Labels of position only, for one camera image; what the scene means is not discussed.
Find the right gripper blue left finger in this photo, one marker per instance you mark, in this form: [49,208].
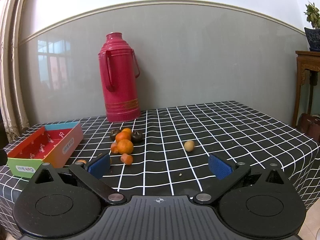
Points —
[90,175]

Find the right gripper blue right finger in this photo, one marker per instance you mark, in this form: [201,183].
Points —
[228,173]

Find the small orange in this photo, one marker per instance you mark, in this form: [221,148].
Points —
[80,162]
[128,130]

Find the large front orange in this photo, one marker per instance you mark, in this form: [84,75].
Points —
[125,146]

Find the dark mangosteen left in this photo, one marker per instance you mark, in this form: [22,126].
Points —
[113,134]

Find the dark mangosteen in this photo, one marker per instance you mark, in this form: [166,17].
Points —
[113,134]
[137,136]

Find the small yellow-brown fruit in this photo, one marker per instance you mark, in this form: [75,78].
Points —
[189,145]

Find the colourful cardboard box tray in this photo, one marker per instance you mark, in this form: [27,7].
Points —
[52,144]

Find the dark mangosteen right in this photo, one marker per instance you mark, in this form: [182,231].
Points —
[137,136]

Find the black white checked tablecloth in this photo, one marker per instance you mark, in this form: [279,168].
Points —
[270,203]

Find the red thermos flask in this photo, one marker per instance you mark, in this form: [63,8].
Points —
[118,71]

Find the potted green plant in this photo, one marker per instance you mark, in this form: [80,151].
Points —
[312,35]

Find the beige curtain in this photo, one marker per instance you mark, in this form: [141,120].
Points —
[13,112]

